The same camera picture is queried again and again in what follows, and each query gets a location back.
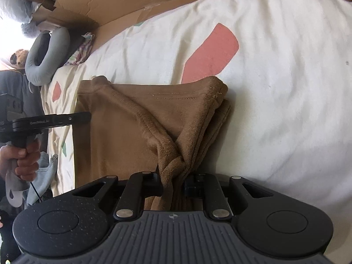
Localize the small teddy bear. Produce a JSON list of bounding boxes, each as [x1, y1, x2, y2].
[[10, 49, 29, 69]]

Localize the grey neck pillow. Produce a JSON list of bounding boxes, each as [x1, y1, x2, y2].
[[25, 27, 70, 86]]

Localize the dark grey pillow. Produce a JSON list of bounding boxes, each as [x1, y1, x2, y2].
[[1, 70, 48, 152]]

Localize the white pillow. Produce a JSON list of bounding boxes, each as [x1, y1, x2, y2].
[[1, 0, 40, 38]]

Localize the blue denim garment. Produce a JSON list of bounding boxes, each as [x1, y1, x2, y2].
[[25, 152, 58, 208]]

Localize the floral folded cloth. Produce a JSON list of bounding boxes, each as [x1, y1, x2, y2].
[[64, 32, 95, 66]]

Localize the person's left hand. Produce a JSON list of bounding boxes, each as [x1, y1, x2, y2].
[[1, 139, 40, 182]]

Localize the brown printed t-shirt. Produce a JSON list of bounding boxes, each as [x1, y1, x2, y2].
[[73, 76, 230, 211]]

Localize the cream bear print bedsheet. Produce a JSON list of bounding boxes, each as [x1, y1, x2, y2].
[[41, 0, 351, 263]]

